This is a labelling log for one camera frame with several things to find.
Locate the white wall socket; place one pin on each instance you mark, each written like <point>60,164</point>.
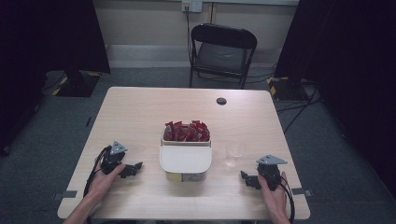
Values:
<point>191,5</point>

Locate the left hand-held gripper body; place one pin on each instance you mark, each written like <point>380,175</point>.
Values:
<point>109,159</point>

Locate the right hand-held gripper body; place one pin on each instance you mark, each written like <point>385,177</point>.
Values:
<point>269,174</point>

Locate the pile of red packets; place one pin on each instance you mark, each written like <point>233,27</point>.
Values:
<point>186,132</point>

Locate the white storage box with lid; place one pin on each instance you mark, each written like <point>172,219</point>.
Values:
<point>185,159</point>

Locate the clear glass cup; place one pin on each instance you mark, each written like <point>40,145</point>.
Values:
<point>234,154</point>

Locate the person's right hand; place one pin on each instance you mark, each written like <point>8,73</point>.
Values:
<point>275,197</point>

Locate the black stand base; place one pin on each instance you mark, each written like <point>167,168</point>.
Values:
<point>79,85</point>
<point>285,88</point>

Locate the grey tape strip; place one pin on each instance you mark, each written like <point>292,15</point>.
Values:
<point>301,191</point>
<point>67,194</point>

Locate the black folding chair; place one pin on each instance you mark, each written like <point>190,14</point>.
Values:
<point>222,53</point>

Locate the person's left hand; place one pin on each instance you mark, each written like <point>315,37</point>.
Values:
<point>104,183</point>

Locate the black curtain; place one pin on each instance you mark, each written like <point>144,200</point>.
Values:
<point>46,40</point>
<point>351,62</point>

